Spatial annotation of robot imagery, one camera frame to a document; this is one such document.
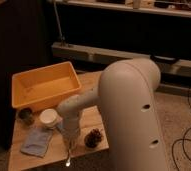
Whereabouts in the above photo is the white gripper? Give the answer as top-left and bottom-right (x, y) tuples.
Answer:
(62, 128), (81, 149)

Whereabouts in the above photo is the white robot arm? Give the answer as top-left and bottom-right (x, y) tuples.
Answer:
(57, 58), (169, 171)

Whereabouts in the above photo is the yellow plastic tray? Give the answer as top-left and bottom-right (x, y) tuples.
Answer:
(12, 62), (82, 112)

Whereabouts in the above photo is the blue sponge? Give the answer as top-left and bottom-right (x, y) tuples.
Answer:
(56, 122), (63, 132)

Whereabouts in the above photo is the brown pine cone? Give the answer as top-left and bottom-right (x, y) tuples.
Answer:
(84, 129), (103, 149)

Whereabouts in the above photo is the white cup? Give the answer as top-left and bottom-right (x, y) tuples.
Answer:
(39, 109), (58, 129)

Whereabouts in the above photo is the light wooden table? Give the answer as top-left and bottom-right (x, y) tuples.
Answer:
(7, 69), (111, 171)

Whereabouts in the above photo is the grey folded cloth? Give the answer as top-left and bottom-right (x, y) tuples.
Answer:
(20, 127), (53, 158)

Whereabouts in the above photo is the dark small can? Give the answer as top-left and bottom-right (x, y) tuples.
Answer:
(18, 108), (34, 125)

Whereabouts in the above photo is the metal vertical pole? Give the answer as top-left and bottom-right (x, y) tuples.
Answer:
(53, 0), (66, 46)

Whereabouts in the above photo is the grey lower shelf rail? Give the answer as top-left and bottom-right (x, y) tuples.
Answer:
(52, 42), (191, 77)

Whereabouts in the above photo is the upper wall shelf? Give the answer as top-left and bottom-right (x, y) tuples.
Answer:
(46, 0), (191, 18)

